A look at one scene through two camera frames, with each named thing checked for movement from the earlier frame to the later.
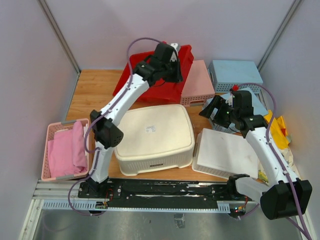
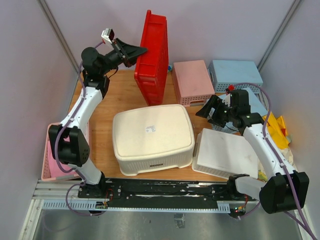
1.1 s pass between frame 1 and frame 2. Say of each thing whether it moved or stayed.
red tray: moved
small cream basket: stayed
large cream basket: stayed
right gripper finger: stayed
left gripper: moved
